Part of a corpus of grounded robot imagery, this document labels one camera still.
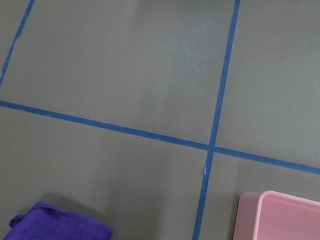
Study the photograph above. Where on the pink plastic bin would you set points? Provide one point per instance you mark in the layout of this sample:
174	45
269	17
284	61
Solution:
271	215

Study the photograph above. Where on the purple cloth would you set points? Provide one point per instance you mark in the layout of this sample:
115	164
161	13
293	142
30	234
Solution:
47	222

